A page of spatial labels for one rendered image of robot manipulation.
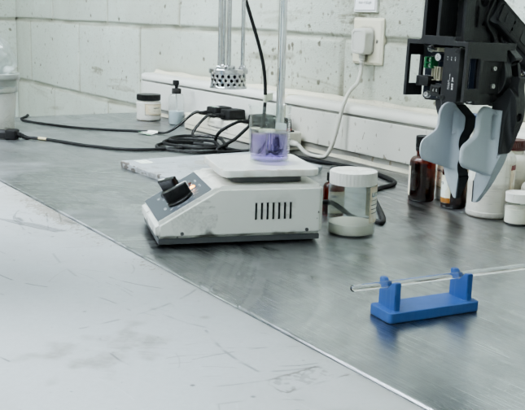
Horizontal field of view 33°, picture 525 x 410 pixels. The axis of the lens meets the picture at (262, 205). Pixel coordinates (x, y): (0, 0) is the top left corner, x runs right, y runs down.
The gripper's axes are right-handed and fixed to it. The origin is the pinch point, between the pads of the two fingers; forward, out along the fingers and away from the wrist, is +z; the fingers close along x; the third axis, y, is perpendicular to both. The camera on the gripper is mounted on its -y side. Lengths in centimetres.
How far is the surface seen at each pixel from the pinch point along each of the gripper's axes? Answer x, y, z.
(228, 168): -28.6, 7.9, 2.3
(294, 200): -23.8, 1.6, 5.8
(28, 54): -255, -73, 1
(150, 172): -69, -7, 10
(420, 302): 2.0, 8.7, 9.9
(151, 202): -38.9, 11.7, 8.0
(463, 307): 4.6, 5.6, 10.1
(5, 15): -268, -70, -13
